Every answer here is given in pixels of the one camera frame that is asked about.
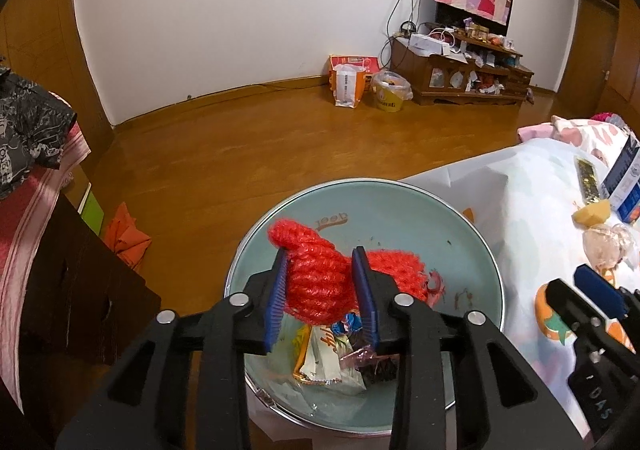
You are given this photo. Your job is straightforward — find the clear pinkish plastic bag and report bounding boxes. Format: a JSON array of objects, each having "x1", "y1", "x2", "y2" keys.
[{"x1": 582, "y1": 222, "x2": 639, "y2": 272}]

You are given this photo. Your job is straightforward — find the wooden television cabinet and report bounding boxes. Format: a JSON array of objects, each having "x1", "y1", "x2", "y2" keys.
[{"x1": 389, "y1": 32, "x2": 535, "y2": 107}]

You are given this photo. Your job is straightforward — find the white orange snack wrapper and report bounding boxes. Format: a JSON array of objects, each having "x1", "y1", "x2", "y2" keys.
[{"x1": 292, "y1": 324, "x2": 369, "y2": 394}]

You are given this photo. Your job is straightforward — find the hanging power cables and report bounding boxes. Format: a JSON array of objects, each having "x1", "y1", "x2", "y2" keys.
[{"x1": 382, "y1": 0, "x2": 419, "y2": 69}]

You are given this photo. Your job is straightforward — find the yellow plastic wrapper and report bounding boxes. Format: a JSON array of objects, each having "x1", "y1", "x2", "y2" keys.
[{"x1": 572, "y1": 198, "x2": 612, "y2": 227}]

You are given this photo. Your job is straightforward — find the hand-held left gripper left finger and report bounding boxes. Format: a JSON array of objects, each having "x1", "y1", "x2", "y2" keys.
[{"x1": 55, "y1": 246, "x2": 290, "y2": 450}]

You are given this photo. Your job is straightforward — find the orange white paper bag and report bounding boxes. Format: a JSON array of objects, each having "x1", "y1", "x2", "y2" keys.
[{"x1": 328, "y1": 55, "x2": 374, "y2": 110}]

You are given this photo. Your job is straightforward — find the red striped cloth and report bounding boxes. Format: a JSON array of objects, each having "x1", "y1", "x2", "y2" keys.
[{"x1": 0, "y1": 120, "x2": 91, "y2": 412}]

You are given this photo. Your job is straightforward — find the brown wooden wardrobe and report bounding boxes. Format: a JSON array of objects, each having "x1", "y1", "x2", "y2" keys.
[{"x1": 552, "y1": 0, "x2": 640, "y2": 107}]

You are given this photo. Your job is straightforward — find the blue candy wrapper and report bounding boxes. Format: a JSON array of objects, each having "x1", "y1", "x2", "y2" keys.
[{"x1": 334, "y1": 312, "x2": 364, "y2": 337}]

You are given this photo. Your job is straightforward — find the pink foil wrapper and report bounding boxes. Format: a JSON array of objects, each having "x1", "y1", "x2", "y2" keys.
[{"x1": 340, "y1": 347, "x2": 382, "y2": 372}]

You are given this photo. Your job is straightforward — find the red foam net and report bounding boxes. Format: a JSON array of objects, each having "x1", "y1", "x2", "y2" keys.
[{"x1": 266, "y1": 217, "x2": 441, "y2": 327}]

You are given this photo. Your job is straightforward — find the heart print blanket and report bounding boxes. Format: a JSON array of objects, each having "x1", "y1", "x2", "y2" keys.
[{"x1": 517, "y1": 112, "x2": 637, "y2": 167}]

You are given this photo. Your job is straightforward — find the yellow bucket with liner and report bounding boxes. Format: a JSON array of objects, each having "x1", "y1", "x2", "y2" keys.
[{"x1": 370, "y1": 70, "x2": 414, "y2": 114}]

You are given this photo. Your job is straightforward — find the light blue basin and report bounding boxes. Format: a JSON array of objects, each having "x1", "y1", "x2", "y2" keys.
[{"x1": 223, "y1": 176, "x2": 505, "y2": 437}]

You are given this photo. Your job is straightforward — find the white cardboard box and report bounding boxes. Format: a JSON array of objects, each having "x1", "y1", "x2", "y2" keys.
[{"x1": 408, "y1": 33, "x2": 454, "y2": 56}]

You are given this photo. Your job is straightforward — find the dark brown cabinet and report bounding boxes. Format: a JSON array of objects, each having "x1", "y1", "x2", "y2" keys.
[{"x1": 0, "y1": 190, "x2": 162, "y2": 367}]

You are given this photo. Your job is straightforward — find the black white patterned cloth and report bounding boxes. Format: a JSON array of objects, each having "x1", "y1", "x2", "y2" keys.
[{"x1": 0, "y1": 67, "x2": 79, "y2": 202}]

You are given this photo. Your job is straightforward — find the dark patterned snack packet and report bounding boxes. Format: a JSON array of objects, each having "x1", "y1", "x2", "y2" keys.
[{"x1": 574, "y1": 156, "x2": 601, "y2": 206}]

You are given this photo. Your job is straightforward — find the small blue carton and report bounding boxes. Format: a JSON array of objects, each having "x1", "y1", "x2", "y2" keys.
[{"x1": 617, "y1": 190, "x2": 640, "y2": 224}]

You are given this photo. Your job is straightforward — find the green white board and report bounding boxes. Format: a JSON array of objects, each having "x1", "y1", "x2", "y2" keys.
[{"x1": 79, "y1": 182, "x2": 105, "y2": 237}]

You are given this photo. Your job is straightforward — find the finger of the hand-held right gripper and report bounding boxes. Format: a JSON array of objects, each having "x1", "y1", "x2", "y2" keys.
[
  {"x1": 573, "y1": 263, "x2": 640, "y2": 332},
  {"x1": 545, "y1": 278, "x2": 640, "y2": 437}
]

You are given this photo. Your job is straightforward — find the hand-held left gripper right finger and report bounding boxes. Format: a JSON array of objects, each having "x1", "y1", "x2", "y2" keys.
[{"x1": 351, "y1": 246, "x2": 586, "y2": 450}]

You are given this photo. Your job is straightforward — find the tall white milk carton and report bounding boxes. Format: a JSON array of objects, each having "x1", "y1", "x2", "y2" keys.
[{"x1": 600, "y1": 134, "x2": 640, "y2": 204}]

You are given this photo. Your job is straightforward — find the orange cloth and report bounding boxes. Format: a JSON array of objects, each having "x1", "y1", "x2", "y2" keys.
[{"x1": 102, "y1": 202, "x2": 153, "y2": 272}]

